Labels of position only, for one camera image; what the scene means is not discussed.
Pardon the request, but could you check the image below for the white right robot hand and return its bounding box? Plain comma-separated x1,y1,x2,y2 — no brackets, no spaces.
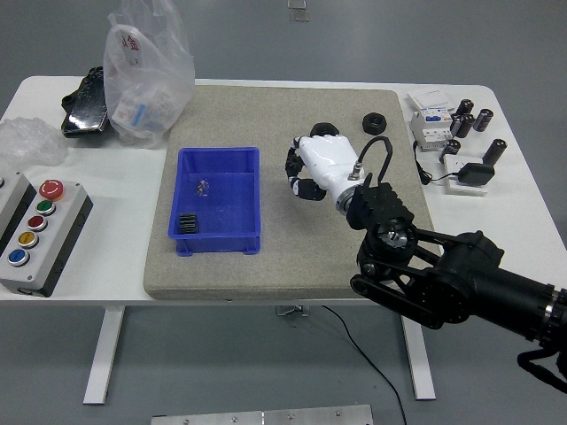
284,135,365,202

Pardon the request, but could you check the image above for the small black gear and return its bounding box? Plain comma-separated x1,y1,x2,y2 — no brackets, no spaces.
178,212,200,236

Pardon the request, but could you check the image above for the large black hex nut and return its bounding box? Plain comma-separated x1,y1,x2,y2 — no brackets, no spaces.
309,121,340,138

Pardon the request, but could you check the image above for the small black hex nut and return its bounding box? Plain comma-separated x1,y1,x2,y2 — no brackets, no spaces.
361,112,391,135

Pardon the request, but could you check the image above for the blue plastic box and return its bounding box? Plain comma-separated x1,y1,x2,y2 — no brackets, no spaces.
167,146,263,258

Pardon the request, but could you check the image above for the grey five-button control box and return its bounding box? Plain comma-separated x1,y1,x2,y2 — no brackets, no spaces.
0,178,95,298

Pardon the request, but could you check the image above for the white circuit breaker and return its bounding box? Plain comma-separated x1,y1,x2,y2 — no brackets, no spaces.
408,110,454,153

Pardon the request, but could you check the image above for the grey-brown mat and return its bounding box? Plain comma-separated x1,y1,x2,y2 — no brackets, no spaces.
142,84,445,303

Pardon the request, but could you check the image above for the white power socket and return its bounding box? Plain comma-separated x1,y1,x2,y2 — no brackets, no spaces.
442,154,489,197

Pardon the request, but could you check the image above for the white blue-printed carton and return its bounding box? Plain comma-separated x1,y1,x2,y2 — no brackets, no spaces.
111,90,150,135

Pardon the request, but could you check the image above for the translucent white plastic bag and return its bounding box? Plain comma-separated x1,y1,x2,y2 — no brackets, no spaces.
103,0,197,151

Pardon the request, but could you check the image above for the white table leg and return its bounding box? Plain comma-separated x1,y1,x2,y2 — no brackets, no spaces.
82,305,128,406
398,309,438,402

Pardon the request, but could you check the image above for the black plastic tray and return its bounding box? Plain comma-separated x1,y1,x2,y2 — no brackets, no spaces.
60,66,111,140

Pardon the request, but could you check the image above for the silver metal plate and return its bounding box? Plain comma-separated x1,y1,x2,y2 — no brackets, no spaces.
150,403,376,425

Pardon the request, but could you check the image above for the clear bubble wrap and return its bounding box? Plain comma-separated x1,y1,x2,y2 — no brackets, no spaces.
0,116,70,167

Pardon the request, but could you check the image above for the black power adapter with cord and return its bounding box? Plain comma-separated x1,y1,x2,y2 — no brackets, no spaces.
412,141,496,188

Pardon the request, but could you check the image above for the metal under-table bracket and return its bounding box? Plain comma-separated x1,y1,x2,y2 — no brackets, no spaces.
275,304,312,318

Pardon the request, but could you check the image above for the black floor cable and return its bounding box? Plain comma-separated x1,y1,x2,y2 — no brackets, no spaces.
320,304,409,425

